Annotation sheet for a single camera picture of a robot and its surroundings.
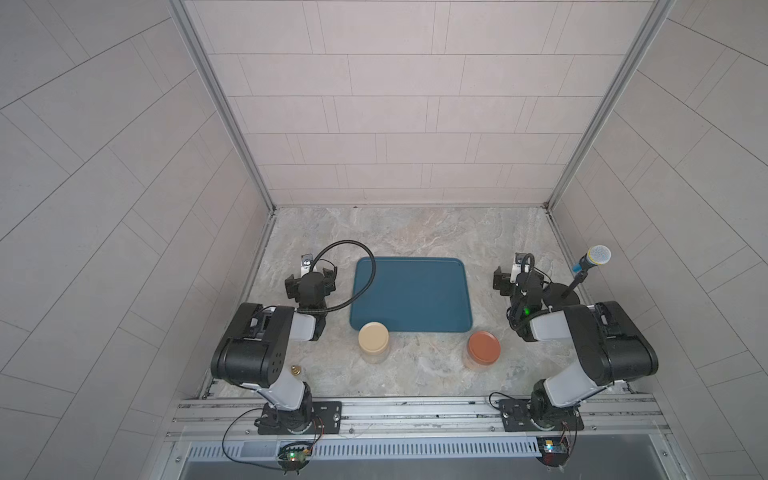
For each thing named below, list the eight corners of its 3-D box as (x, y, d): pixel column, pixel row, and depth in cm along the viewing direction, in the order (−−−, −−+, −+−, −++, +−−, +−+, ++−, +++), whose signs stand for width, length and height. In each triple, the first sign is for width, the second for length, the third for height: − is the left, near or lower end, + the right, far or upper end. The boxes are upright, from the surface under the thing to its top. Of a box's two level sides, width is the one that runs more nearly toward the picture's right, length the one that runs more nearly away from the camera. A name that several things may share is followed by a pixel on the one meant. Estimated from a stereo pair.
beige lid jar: (360, 364, 81) (356, 352, 73) (362, 335, 86) (359, 321, 78) (388, 364, 81) (388, 352, 73) (389, 335, 86) (388, 321, 78)
